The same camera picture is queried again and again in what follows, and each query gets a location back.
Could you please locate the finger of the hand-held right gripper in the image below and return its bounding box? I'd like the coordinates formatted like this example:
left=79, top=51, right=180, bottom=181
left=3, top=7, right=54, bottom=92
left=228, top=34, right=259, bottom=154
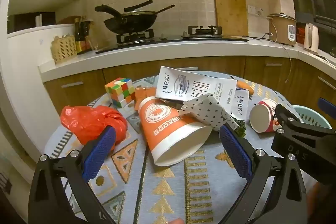
left=318, top=98, right=336, bottom=120
left=272, top=104, right=336, bottom=188

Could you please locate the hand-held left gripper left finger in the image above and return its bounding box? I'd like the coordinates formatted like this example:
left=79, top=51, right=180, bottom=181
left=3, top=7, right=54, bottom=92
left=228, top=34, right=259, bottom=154
left=28, top=126, right=117, bottom=224

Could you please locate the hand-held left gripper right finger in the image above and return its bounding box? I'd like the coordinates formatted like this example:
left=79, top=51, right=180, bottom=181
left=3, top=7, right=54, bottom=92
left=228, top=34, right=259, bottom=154
left=219, top=123, right=307, bottom=224

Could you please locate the light blue plastic basket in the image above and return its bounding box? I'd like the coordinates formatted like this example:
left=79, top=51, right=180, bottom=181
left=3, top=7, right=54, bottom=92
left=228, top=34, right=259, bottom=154
left=291, top=105, right=332, bottom=130

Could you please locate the red plastic bag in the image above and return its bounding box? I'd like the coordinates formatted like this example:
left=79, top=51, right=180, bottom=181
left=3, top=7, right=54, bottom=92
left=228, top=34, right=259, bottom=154
left=60, top=105, right=128, bottom=146

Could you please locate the small red white paper cup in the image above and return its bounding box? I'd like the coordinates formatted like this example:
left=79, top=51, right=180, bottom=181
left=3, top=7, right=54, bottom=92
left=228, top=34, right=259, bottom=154
left=249, top=98, right=284, bottom=134

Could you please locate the white dotted paper wrapper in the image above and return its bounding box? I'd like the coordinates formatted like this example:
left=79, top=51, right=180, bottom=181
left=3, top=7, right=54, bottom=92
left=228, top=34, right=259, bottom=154
left=178, top=93, right=237, bottom=132

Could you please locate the large orange paper cup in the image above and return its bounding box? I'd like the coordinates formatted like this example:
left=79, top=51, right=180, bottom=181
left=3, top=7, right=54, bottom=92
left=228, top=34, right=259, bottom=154
left=138, top=96, right=213, bottom=167

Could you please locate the white milk carton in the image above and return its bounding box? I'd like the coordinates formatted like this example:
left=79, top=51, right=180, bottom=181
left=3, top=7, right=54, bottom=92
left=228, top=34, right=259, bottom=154
left=155, top=66, right=250, bottom=121

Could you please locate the green vegetable piece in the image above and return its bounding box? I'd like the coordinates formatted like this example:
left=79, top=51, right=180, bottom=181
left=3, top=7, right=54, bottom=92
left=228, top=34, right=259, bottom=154
left=232, top=119, right=247, bottom=138

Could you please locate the colourful puzzle cube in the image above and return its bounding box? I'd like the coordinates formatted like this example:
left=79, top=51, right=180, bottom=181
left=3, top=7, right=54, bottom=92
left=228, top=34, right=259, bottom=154
left=104, top=77, right=135, bottom=108

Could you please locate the orange bread bun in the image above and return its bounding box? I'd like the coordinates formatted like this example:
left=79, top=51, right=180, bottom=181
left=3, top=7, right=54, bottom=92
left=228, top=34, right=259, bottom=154
left=236, top=80, right=255, bottom=95

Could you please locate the orange snack packet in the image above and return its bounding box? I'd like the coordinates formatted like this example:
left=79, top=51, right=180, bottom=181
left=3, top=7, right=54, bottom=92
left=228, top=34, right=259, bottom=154
left=134, top=87, right=158, bottom=110

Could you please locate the wooden kitchen cabinet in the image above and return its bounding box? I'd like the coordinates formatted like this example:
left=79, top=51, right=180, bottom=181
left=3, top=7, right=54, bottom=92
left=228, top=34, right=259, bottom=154
left=43, top=56, right=336, bottom=119

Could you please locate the beige electric kettle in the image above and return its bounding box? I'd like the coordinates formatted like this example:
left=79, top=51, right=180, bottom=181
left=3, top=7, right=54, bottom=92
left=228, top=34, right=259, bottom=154
left=304, top=23, right=319, bottom=54

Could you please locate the blue patterned tablecloth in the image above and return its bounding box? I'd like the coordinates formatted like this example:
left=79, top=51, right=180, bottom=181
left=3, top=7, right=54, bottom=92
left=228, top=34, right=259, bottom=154
left=43, top=70, right=315, bottom=224

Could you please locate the brown rice cooker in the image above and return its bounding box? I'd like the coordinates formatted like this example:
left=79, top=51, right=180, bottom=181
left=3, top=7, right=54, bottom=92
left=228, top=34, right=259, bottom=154
left=267, top=13, right=298, bottom=46

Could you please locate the woven utensil basket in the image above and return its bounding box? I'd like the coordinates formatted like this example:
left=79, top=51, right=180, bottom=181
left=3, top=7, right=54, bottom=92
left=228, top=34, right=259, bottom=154
left=51, top=35, right=78, bottom=64

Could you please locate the dark sauce bottle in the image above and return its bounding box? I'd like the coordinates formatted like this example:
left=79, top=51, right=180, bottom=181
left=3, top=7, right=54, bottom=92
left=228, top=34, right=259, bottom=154
left=74, top=18, right=95, bottom=51

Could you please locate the black burner grate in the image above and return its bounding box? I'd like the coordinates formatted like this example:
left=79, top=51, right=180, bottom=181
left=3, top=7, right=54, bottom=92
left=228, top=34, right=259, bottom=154
left=187, top=25, right=222, bottom=37
left=116, top=29, right=155, bottom=44

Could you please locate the black glass gas stove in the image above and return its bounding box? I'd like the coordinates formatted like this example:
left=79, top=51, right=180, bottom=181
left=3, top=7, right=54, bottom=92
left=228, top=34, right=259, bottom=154
left=95, top=26, right=249, bottom=54

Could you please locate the black wok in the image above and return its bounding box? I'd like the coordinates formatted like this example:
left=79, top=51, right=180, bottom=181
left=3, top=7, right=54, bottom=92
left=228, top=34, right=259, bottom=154
left=94, top=4, right=160, bottom=35

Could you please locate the wooden cutting board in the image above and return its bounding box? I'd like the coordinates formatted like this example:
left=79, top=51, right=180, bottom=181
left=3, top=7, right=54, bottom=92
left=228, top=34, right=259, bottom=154
left=213, top=0, right=249, bottom=37

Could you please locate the black spatula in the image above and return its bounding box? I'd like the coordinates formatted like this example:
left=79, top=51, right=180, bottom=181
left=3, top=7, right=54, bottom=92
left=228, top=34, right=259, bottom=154
left=123, top=0, right=153, bottom=13

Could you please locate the rice cooker power cable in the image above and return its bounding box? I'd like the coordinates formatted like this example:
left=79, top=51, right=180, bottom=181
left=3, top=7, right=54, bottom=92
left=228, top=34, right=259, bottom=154
left=248, top=32, right=293, bottom=84

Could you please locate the white wall socket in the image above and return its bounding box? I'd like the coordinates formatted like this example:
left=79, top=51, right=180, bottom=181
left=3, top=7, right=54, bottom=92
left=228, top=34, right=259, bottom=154
left=247, top=5, right=264, bottom=16

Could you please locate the metal ladle handle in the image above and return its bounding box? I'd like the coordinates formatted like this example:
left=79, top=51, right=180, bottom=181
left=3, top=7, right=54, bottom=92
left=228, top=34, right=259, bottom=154
left=152, top=5, right=175, bottom=16

